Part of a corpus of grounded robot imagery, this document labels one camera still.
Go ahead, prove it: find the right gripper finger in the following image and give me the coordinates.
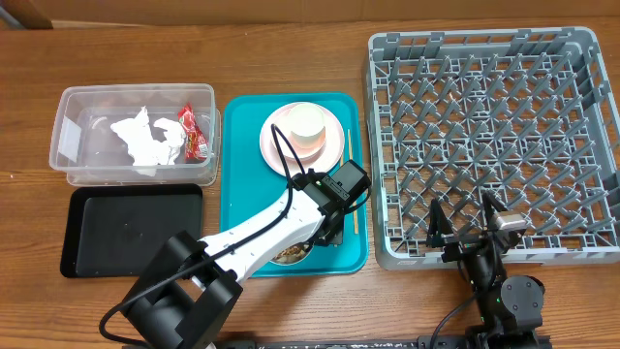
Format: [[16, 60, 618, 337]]
[[426, 199, 454, 246], [481, 191, 508, 228]]

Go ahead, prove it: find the white rice with food scrap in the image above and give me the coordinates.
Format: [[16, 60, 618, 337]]
[[273, 243, 309, 263]]

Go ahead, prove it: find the grey bowl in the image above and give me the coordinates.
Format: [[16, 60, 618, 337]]
[[268, 241, 314, 267]]

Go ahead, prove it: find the white cup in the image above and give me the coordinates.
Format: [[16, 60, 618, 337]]
[[288, 103, 325, 148]]

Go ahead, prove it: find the red snack wrapper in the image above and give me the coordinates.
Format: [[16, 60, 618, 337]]
[[178, 103, 208, 162]]

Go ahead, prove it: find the white tissue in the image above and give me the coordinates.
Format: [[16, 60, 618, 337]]
[[110, 106, 186, 166]]

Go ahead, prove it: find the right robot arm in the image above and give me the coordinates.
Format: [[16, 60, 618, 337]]
[[426, 192, 552, 348]]

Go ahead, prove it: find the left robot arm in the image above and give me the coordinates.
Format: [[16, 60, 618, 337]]
[[118, 160, 371, 348]]

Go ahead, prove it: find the grey dishwasher rack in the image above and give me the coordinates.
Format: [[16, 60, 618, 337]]
[[364, 27, 619, 270]]

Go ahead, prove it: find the clear plastic waste bin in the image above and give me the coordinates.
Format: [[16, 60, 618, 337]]
[[48, 83, 221, 186]]

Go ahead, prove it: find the right wooden chopstick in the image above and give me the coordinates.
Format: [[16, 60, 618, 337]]
[[347, 129, 358, 235]]

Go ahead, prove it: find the pink round plate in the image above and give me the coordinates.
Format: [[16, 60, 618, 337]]
[[260, 102, 345, 175]]

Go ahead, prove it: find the teal serving tray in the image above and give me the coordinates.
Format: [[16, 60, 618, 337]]
[[220, 92, 369, 277]]

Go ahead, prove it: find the black plastic tray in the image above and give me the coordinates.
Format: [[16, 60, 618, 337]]
[[60, 184, 203, 278]]

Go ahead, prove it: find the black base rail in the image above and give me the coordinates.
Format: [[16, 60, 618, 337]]
[[214, 335, 480, 349]]

